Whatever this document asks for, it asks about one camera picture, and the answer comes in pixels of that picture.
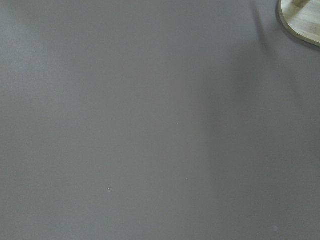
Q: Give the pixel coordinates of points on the wooden cup storage rack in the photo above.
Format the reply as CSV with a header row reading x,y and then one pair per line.
x,y
302,19

